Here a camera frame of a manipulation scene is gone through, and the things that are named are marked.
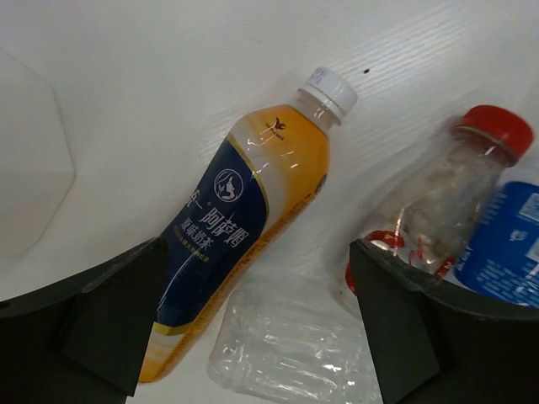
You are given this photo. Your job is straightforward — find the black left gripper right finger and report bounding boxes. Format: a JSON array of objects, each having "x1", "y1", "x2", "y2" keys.
[{"x1": 350, "y1": 240, "x2": 538, "y2": 403}]

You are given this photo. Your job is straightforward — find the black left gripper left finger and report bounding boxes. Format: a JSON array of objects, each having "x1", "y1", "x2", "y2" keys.
[{"x1": 1, "y1": 237, "x2": 168, "y2": 403}]

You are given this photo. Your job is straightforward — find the blue label bottle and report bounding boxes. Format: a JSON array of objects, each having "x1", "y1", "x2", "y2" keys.
[{"x1": 449, "y1": 164, "x2": 538, "y2": 308}]

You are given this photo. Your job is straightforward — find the crushed clear plastic bottle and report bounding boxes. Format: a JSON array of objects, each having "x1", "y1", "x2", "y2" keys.
[{"x1": 207, "y1": 275, "x2": 382, "y2": 403}]

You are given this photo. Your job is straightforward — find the clear bottle red cap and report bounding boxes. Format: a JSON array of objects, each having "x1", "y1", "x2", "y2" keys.
[{"x1": 354, "y1": 104, "x2": 535, "y2": 285}]

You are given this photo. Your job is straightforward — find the orange navy label tea bottle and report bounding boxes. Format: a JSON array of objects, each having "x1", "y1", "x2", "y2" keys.
[{"x1": 139, "y1": 67, "x2": 358, "y2": 383}]

